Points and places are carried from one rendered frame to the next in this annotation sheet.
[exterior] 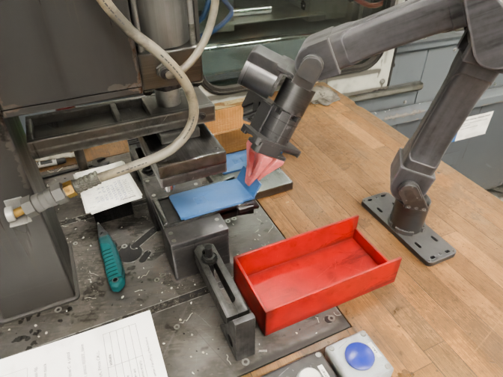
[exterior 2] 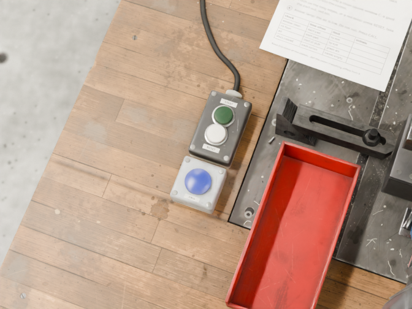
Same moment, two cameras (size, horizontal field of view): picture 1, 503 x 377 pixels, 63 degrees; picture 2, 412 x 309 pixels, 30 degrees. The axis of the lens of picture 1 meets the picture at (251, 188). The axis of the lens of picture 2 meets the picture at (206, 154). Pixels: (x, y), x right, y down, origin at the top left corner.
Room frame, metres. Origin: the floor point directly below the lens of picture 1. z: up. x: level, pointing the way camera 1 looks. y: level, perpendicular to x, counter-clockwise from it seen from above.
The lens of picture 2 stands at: (0.59, -0.31, 2.03)
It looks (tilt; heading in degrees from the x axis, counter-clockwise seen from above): 72 degrees down; 147
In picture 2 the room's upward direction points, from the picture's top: 12 degrees counter-clockwise
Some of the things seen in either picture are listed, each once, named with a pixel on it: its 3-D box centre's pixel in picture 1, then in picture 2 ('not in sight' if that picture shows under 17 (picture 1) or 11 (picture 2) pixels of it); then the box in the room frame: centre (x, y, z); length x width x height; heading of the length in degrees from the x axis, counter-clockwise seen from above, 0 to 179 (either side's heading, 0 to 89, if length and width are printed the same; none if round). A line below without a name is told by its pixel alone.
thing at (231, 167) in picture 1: (248, 153); not in sight; (0.81, 0.01, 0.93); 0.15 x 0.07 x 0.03; 114
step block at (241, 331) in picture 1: (236, 322); (298, 121); (0.35, 0.02, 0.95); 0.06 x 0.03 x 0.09; 25
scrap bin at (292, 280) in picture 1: (315, 269); (293, 236); (0.46, -0.11, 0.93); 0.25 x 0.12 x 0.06; 115
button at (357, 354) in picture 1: (358, 357); (198, 182); (0.31, -0.15, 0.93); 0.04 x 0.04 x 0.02
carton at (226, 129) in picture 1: (225, 132); not in sight; (0.92, 0.07, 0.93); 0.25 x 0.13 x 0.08; 115
